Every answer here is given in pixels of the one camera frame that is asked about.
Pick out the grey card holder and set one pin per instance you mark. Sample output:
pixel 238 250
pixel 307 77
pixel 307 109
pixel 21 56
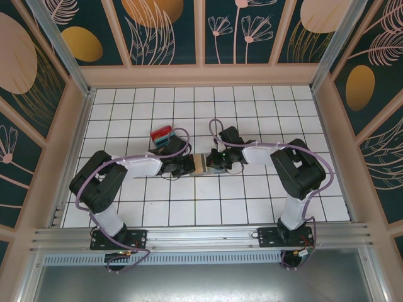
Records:
pixel 217 171

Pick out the red card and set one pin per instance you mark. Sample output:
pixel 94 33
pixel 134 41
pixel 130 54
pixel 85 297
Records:
pixel 159 133

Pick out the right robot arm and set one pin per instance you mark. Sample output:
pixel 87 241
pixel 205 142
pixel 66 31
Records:
pixel 258 154

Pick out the aluminium mounting rail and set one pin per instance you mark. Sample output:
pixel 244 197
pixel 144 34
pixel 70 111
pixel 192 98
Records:
pixel 201 236

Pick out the aluminium corner post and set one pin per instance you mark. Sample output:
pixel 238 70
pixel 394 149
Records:
pixel 337 44
pixel 59 44

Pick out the brushed metal panel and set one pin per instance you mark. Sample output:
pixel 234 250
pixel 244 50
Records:
pixel 201 283

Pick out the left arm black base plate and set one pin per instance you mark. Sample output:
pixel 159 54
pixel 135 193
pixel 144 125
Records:
pixel 138 237

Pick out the aluminium side rail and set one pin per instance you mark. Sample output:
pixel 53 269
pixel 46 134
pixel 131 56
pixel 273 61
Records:
pixel 75 141

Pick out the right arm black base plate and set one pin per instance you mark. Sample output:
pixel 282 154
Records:
pixel 267 237

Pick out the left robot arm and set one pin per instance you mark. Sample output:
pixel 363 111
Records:
pixel 141 165

